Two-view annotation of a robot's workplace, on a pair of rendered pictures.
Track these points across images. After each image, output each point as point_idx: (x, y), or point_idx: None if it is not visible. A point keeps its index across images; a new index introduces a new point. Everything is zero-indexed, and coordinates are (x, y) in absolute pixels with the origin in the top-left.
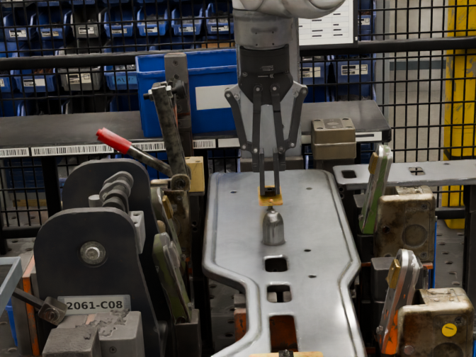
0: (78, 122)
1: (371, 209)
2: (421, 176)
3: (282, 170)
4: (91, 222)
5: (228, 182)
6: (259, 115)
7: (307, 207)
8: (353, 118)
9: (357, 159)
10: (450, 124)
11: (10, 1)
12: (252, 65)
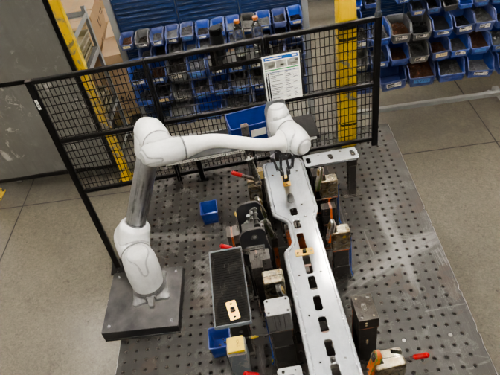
0: None
1: (318, 184)
2: (332, 160)
3: (289, 174)
4: (254, 231)
5: (269, 170)
6: (281, 161)
7: (297, 181)
8: (306, 129)
9: None
10: (340, 116)
11: (174, 100)
12: (279, 151)
